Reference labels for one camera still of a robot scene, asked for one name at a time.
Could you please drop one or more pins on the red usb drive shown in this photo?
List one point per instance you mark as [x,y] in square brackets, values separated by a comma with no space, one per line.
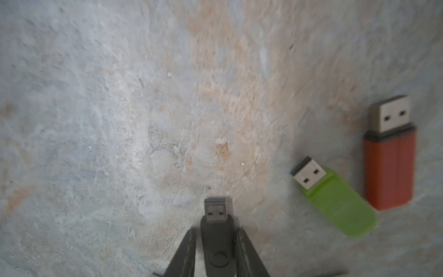
[389,154]

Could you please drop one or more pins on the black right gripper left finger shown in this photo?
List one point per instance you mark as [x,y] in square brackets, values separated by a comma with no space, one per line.
[183,261]

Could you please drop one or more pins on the green usb drive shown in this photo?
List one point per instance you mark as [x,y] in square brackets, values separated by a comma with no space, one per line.
[334,198]

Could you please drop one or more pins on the black usb drive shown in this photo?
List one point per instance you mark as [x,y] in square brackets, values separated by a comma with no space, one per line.
[218,238]

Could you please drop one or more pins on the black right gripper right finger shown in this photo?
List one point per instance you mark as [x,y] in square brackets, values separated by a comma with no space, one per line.
[248,262]

